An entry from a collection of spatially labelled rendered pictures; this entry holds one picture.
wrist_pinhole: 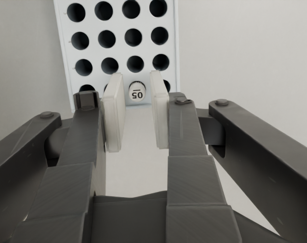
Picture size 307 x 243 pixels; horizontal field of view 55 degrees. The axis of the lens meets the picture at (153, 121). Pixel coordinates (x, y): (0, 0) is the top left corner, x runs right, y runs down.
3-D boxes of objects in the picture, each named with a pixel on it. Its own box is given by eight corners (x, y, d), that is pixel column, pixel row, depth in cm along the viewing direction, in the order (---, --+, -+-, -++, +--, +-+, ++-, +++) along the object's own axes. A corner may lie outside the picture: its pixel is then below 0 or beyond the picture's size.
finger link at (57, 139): (101, 155, 14) (37, 160, 14) (111, 119, 18) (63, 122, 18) (98, 126, 13) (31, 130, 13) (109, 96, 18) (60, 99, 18)
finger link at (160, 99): (153, 95, 14) (169, 94, 15) (149, 70, 21) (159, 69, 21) (157, 150, 16) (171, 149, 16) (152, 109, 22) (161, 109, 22)
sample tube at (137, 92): (129, 74, 25) (127, 86, 21) (144, 73, 25) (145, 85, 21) (130, 87, 25) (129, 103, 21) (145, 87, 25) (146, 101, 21)
